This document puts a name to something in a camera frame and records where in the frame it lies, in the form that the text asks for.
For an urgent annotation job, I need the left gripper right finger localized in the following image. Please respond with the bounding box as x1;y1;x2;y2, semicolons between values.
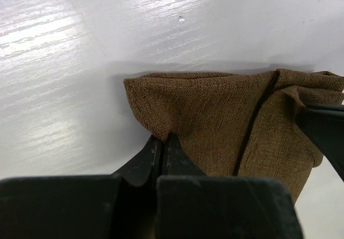
156;134;303;238

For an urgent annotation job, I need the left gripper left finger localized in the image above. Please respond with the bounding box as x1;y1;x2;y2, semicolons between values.
1;137;162;238

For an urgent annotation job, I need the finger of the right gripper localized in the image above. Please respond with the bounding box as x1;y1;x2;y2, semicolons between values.
296;104;344;178

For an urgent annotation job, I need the brown cloth napkin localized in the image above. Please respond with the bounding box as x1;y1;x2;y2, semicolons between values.
124;69;343;201

